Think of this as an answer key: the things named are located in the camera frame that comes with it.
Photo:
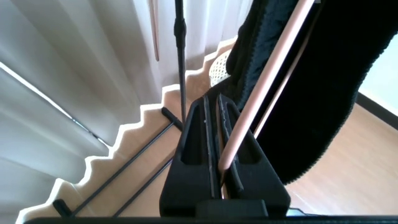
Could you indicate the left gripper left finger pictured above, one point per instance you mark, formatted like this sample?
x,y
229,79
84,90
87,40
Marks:
x,y
189,183

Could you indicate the beige curtain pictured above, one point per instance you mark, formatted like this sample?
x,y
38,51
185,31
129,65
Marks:
x,y
77,62

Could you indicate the pink clothes hanger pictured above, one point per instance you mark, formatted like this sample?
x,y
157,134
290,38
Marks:
x,y
155,31
267,74

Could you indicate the white laundry basket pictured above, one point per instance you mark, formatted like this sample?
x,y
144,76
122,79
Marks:
x,y
219,70

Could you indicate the black knitted garment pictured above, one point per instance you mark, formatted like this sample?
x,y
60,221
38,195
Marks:
x,y
326,93

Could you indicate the black clothes rack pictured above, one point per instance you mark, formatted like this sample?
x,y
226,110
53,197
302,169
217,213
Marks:
x,y
180,31

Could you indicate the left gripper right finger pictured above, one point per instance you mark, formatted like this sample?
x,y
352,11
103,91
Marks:
x,y
264,183

